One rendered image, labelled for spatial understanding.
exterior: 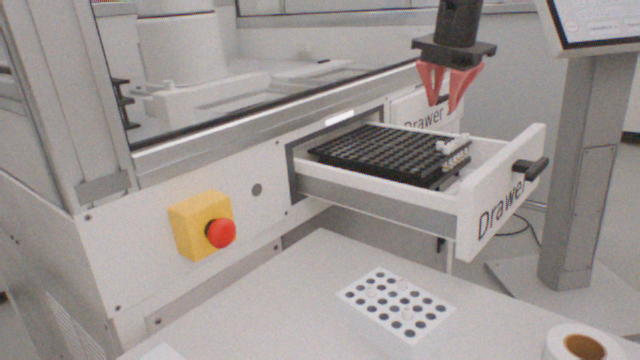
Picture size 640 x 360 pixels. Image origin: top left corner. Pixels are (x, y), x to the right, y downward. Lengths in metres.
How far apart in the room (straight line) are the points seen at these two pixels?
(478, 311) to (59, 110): 0.54
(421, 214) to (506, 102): 1.88
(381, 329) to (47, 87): 0.44
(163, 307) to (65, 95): 0.31
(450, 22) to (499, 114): 1.87
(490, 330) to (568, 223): 1.20
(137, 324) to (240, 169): 0.25
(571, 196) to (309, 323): 1.29
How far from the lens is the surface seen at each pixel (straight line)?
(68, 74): 0.52
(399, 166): 0.66
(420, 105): 1.02
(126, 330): 0.64
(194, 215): 0.56
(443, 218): 0.59
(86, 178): 0.54
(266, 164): 0.68
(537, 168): 0.64
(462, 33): 0.63
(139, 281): 0.61
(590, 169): 1.70
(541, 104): 2.40
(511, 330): 0.59
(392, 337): 0.51
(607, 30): 1.47
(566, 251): 1.82
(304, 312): 0.60
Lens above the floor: 1.15
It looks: 23 degrees down
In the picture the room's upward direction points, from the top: 5 degrees counter-clockwise
